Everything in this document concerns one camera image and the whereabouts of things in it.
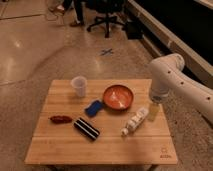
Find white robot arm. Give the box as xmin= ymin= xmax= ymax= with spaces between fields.
xmin=149 ymin=53 xmax=213 ymax=124

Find dark red pepper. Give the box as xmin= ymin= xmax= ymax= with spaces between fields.
xmin=49 ymin=116 xmax=72 ymax=124

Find black white striped box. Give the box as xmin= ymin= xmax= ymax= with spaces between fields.
xmin=74 ymin=118 xmax=100 ymax=141

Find wooden table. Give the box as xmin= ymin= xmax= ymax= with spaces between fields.
xmin=25 ymin=79 xmax=177 ymax=165

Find blue sponge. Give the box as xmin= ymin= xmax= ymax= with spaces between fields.
xmin=85 ymin=100 xmax=103 ymax=117

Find black office chair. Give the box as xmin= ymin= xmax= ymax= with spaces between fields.
xmin=86 ymin=0 xmax=124 ymax=38

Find white plastic bottle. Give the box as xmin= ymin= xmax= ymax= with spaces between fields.
xmin=121 ymin=107 xmax=149 ymax=136

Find person's legs and shoes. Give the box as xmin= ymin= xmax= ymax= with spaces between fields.
xmin=49 ymin=0 xmax=84 ymax=27

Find orange ceramic bowl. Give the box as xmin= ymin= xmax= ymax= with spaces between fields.
xmin=103 ymin=85 xmax=134 ymax=110

